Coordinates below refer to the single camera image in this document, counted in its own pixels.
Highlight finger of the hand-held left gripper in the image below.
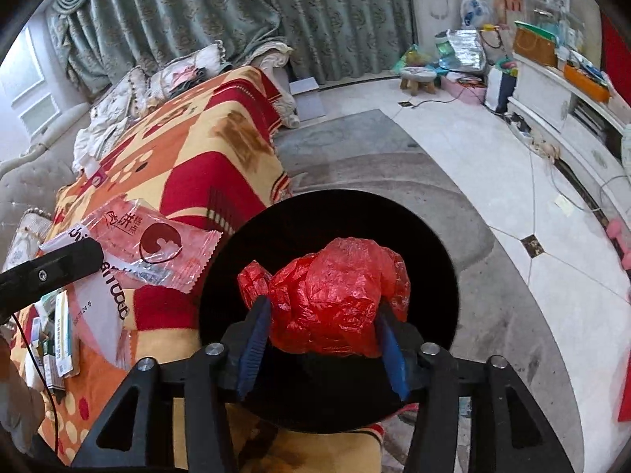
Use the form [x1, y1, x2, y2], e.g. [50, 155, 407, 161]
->
[0, 241, 106, 323]

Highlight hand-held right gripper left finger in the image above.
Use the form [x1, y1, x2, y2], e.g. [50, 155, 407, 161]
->
[64, 296, 273, 473]

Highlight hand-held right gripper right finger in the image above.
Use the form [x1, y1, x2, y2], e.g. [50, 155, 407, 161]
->
[375, 300, 575, 473]

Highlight white printed plastic wrapper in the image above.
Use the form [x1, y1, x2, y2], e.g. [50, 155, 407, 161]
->
[39, 229, 135, 370]

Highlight red plastic bag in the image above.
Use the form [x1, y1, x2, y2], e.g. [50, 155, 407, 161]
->
[237, 237, 411, 359]

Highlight pink snack wrapper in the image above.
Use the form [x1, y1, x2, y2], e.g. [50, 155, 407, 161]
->
[81, 198, 222, 295]

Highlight black trash bin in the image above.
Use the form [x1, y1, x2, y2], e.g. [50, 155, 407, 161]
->
[198, 188, 461, 432]

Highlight person's left forearm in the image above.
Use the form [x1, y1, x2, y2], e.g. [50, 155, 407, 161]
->
[0, 337, 48, 454]

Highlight patterned cushion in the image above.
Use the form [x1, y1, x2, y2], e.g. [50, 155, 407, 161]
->
[0, 208, 53, 277]

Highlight green medicine box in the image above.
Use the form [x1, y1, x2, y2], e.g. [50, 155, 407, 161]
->
[30, 325, 53, 360]

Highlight small pink white packet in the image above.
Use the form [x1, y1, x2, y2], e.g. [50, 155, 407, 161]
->
[86, 158, 112, 189]

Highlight white red medicine box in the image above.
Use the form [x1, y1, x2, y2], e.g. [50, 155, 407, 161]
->
[42, 355, 68, 391]

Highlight white crumpled cloth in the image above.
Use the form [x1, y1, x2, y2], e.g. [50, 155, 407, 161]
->
[73, 106, 130, 171]

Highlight orange red patterned blanket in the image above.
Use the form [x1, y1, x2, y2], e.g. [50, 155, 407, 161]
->
[10, 66, 385, 473]

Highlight floral pillow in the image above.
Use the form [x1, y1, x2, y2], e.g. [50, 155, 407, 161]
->
[148, 42, 228, 102]
[90, 65, 149, 130]

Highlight grey floor mat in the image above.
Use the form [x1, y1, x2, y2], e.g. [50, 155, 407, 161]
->
[273, 108, 426, 178]

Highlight pink dumbbell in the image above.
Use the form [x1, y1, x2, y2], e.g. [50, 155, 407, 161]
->
[606, 219, 631, 270]

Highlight pink case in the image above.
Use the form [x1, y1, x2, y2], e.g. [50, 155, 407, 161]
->
[441, 74, 487, 106]

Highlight small wooden stool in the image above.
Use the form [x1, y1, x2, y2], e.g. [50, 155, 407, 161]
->
[399, 67, 439, 96]

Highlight green snack bag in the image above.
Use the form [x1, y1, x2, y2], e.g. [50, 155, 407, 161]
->
[393, 44, 435, 73]

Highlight white television cabinet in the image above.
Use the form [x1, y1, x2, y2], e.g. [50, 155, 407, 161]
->
[507, 52, 631, 194]

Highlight green patterned curtains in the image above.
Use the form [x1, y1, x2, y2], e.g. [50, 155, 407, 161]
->
[47, 0, 416, 90]

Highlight silver insulated bag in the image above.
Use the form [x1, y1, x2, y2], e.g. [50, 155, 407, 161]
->
[446, 29, 487, 78]

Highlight orange box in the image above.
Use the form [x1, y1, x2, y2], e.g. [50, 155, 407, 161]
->
[564, 61, 611, 104]

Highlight brown paper bag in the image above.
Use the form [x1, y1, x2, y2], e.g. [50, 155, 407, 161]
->
[513, 22, 558, 68]

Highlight white blue plastic bag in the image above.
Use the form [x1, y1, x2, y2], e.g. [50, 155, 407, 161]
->
[460, 0, 494, 31]

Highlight white column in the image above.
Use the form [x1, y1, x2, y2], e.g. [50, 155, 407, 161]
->
[404, 0, 470, 56]

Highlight red cloth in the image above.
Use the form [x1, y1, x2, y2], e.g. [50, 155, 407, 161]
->
[601, 14, 631, 93]

